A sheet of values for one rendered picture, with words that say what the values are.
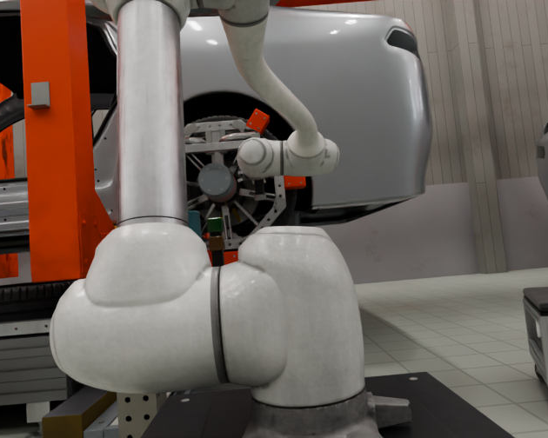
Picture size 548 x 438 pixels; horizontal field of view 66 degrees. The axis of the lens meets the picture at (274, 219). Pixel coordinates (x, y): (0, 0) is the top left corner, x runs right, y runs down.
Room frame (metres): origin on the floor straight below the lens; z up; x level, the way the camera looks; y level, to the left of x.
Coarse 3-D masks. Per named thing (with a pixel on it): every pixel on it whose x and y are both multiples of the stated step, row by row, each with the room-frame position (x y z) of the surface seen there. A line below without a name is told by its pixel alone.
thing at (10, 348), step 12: (0, 324) 1.46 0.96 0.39; (12, 324) 1.46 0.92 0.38; (24, 324) 1.46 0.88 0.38; (36, 324) 1.46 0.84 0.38; (48, 324) 1.46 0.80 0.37; (24, 336) 1.49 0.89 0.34; (36, 336) 1.46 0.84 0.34; (48, 336) 1.46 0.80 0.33; (0, 348) 1.47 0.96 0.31; (12, 348) 1.47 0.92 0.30; (24, 348) 1.46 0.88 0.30; (36, 348) 1.46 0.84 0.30; (48, 348) 1.46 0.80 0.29
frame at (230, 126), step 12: (240, 120) 1.75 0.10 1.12; (192, 132) 1.75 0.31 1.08; (204, 132) 1.76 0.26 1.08; (228, 132) 1.80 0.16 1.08; (276, 180) 1.75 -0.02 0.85; (276, 192) 1.75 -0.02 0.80; (276, 204) 1.75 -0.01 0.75; (264, 216) 1.75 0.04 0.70; (276, 216) 1.75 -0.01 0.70; (228, 240) 1.75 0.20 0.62; (240, 240) 1.75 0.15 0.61
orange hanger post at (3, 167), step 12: (0, 84) 4.11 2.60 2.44; (0, 96) 4.11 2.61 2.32; (0, 132) 4.11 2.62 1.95; (12, 132) 4.26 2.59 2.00; (0, 144) 4.11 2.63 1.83; (12, 144) 4.25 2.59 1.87; (0, 156) 4.11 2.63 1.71; (12, 156) 4.24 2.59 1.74; (0, 168) 4.11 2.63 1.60; (12, 168) 4.24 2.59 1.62; (12, 264) 4.17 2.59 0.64; (12, 276) 4.17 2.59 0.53
